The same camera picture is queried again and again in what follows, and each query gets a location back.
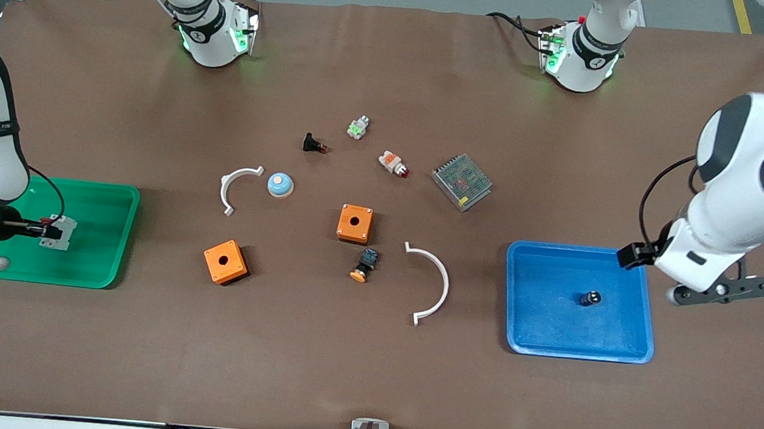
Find orange head push button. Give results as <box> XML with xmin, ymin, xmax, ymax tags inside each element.
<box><xmin>349</xmin><ymin>246</ymin><xmax>381</xmax><ymax>284</ymax></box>

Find green plastic tray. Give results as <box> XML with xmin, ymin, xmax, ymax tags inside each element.
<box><xmin>0</xmin><ymin>173</ymin><xmax>143</xmax><ymax>292</ymax></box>

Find red indicator lamp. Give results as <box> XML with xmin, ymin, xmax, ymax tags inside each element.
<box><xmin>377</xmin><ymin>150</ymin><xmax>411</xmax><ymax>178</ymax></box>

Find large white arc bracket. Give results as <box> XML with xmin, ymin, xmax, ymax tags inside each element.
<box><xmin>398</xmin><ymin>241</ymin><xmax>453</xmax><ymax>329</ymax></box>

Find orange button box with hole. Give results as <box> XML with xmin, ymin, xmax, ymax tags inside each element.
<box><xmin>201</xmin><ymin>237</ymin><xmax>251</xmax><ymax>288</ymax></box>
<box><xmin>336</xmin><ymin>203</ymin><xmax>375</xmax><ymax>245</ymax></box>

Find metal mesh power supply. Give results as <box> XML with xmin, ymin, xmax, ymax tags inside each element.
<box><xmin>428</xmin><ymin>151</ymin><xmax>496</xmax><ymax>215</ymax></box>

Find black left base cable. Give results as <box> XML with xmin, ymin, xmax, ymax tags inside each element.
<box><xmin>484</xmin><ymin>10</ymin><xmax>550</xmax><ymax>54</ymax></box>

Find small white arc bracket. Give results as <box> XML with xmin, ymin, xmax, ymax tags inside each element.
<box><xmin>218</xmin><ymin>162</ymin><xmax>266</xmax><ymax>220</ymax></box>

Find blue dome buzzer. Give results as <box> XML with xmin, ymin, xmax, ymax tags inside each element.
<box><xmin>266</xmin><ymin>171</ymin><xmax>295</xmax><ymax>201</ymax></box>

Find white red circuit breaker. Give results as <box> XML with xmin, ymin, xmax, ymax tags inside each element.
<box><xmin>37</xmin><ymin>213</ymin><xmax>78</xmax><ymax>252</ymax></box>

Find blue plastic tray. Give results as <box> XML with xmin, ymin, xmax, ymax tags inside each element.
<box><xmin>499</xmin><ymin>239</ymin><xmax>663</xmax><ymax>366</ymax></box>

